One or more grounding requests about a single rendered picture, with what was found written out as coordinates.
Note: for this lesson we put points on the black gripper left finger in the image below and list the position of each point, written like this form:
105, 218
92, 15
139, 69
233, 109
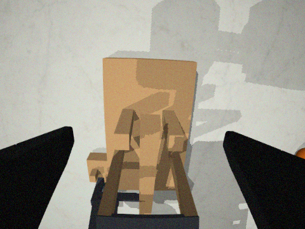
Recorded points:
29, 174

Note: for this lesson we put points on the orange-brown ball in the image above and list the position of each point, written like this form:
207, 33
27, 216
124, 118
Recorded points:
301, 153

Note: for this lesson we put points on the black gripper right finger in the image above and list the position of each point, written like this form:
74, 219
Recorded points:
272, 181

